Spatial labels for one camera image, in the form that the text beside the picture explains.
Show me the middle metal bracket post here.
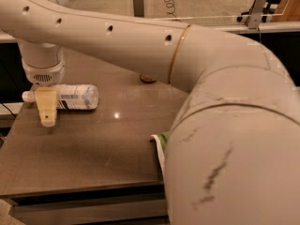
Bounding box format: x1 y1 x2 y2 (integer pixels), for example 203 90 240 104
133 0 144 17

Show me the green Kettle chips bag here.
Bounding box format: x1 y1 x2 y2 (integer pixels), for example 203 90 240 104
152 132 170 173

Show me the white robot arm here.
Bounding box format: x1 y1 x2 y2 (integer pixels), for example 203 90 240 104
0 0 300 225

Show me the black hanging cable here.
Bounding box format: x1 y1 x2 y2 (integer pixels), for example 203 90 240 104
0 102 17 117

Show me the metal bracket post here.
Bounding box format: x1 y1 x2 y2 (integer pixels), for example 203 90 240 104
246 0 266 29
133 0 144 17

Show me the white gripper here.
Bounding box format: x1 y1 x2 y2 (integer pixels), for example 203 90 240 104
22 60 65 128

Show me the orange soda can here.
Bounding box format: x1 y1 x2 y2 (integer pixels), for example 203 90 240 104
140 75 156 83

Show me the right metal bracket post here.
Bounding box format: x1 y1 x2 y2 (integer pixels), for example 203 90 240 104
246 0 266 29

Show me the clear plastic water bottle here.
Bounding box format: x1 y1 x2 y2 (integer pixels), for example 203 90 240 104
22 84 99 110

